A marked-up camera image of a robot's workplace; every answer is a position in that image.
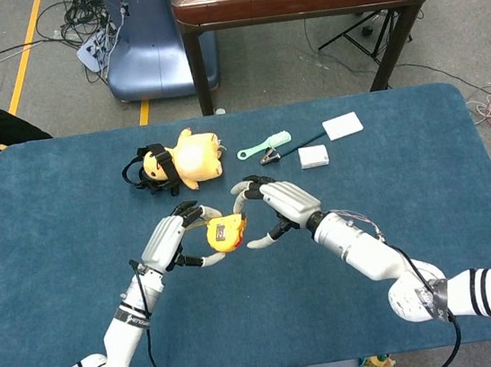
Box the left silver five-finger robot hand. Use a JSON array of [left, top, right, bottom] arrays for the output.
[[133, 197, 230, 278]]

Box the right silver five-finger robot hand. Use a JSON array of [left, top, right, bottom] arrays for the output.
[[229, 166, 327, 252]]

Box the yellow tape measure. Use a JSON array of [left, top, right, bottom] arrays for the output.
[[203, 212, 252, 256]]

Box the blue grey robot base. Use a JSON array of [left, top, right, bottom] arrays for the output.
[[96, 0, 224, 106]]

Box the black binder clip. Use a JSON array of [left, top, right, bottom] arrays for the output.
[[259, 146, 281, 166]]

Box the small white box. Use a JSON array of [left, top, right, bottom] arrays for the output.
[[297, 143, 331, 170]]

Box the dark green thin stick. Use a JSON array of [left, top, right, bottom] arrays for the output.
[[276, 131, 329, 160]]

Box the mint green brush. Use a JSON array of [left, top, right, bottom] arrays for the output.
[[234, 128, 294, 162]]

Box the yellow plush toy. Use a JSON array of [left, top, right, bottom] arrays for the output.
[[138, 123, 232, 198]]

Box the flat white card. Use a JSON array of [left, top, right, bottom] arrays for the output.
[[321, 110, 366, 143]]

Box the blue felt table mat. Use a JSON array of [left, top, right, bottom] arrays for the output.
[[0, 76, 491, 367]]

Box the yellow green small package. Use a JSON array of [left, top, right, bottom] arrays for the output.
[[361, 352, 398, 367]]

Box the black tripod stand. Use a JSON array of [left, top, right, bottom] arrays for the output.
[[312, 5, 416, 70]]

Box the brown wooden game table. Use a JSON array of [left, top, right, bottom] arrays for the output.
[[170, 0, 455, 119]]

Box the pale blue power strip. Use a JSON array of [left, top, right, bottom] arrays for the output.
[[74, 27, 117, 75]]

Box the black strap harness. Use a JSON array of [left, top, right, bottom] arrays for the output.
[[118, 141, 183, 204]]

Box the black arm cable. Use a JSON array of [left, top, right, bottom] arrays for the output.
[[389, 235, 468, 367], [128, 258, 167, 367]]

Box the black floor cable bundle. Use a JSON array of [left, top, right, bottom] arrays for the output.
[[33, 0, 128, 53]]

